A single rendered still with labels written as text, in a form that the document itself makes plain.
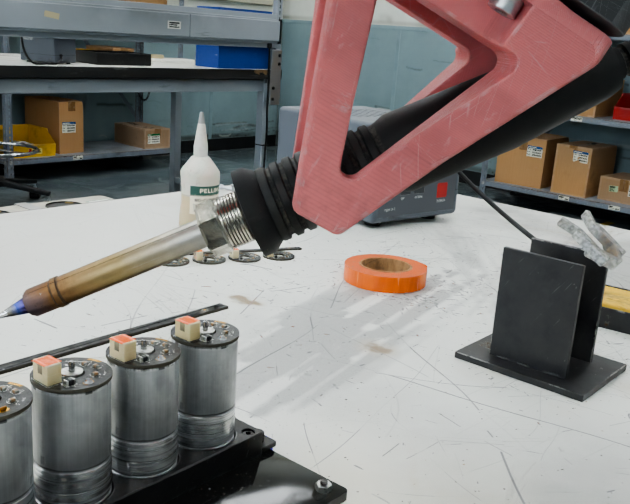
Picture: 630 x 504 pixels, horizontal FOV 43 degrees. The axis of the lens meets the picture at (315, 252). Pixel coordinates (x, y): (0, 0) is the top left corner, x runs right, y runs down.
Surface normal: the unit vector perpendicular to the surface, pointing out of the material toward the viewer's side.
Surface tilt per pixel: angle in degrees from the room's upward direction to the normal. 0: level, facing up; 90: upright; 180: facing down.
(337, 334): 0
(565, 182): 87
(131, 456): 90
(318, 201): 99
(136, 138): 89
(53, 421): 90
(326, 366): 0
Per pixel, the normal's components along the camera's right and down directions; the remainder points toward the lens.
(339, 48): -0.11, 0.55
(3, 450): 0.67, 0.24
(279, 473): 0.07, -0.96
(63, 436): 0.04, 0.26
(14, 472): 0.83, 0.20
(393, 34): -0.66, 0.15
